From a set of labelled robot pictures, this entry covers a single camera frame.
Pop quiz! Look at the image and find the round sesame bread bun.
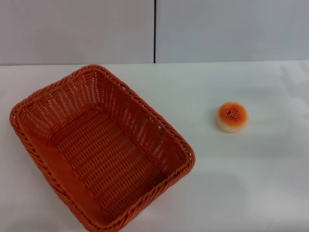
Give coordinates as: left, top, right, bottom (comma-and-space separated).
215, 101, 249, 133

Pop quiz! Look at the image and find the orange woven plastic basket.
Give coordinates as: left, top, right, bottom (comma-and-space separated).
9, 64, 196, 232

